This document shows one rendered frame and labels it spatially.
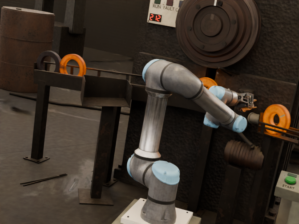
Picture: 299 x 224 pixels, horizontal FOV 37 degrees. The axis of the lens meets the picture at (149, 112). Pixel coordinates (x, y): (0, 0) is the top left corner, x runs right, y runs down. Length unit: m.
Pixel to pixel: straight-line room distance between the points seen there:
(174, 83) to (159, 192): 0.44
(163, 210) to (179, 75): 0.55
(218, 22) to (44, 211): 1.38
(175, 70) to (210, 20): 0.75
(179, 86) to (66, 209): 1.14
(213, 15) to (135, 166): 0.97
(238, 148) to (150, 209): 0.76
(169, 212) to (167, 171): 0.17
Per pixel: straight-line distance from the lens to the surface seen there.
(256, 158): 2.42
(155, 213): 1.86
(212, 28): 2.46
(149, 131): 1.89
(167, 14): 2.79
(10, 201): 2.66
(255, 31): 2.51
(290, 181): 1.84
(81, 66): 2.94
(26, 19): 5.02
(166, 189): 1.83
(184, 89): 1.77
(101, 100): 2.61
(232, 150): 2.44
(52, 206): 2.63
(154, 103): 1.87
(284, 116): 2.34
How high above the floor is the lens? 1.19
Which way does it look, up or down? 14 degrees down
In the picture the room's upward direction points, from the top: 9 degrees clockwise
